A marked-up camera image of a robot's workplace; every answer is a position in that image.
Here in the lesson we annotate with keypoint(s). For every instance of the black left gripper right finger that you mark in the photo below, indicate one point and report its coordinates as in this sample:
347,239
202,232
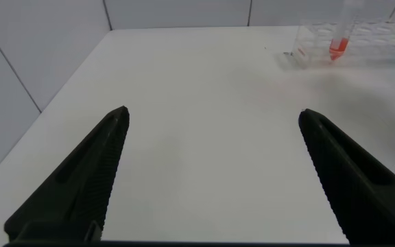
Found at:
358,185

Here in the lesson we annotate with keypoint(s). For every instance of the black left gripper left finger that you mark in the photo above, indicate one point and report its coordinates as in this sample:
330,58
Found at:
77,185

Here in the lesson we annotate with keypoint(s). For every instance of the test tube with red liquid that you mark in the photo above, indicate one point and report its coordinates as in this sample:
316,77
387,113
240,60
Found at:
338,48

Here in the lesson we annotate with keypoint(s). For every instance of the clear plastic test tube rack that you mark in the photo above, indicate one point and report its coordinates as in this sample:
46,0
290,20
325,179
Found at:
372,41

